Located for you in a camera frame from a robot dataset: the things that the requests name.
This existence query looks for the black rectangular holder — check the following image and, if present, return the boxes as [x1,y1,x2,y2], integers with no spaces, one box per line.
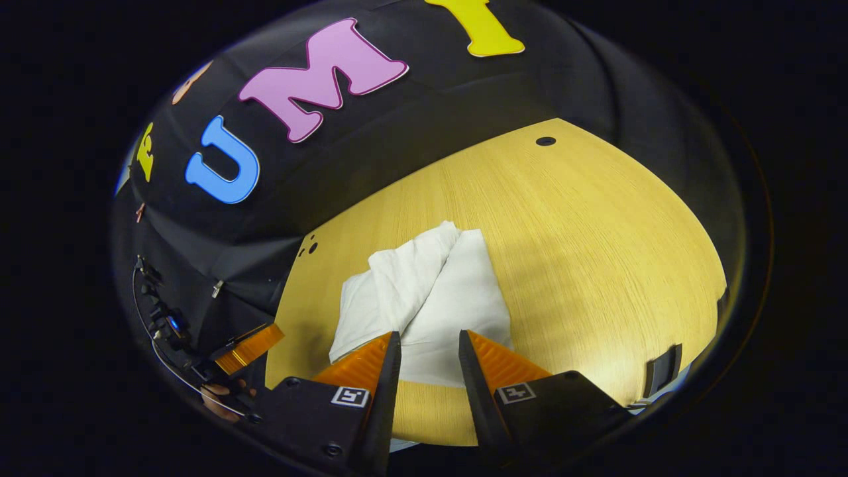
[645,343,684,399]

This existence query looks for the thin grey cable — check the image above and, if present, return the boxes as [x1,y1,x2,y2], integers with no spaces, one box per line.
[131,268,249,421]

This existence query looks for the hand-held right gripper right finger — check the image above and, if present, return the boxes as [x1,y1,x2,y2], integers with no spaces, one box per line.
[458,329,637,468]

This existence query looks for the black backdrop cloth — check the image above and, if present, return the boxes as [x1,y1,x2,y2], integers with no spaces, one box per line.
[109,0,753,372]

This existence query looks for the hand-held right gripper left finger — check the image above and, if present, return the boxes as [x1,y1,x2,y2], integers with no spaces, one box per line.
[248,331,403,477]

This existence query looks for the white jeans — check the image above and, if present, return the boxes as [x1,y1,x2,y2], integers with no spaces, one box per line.
[329,221,514,388]

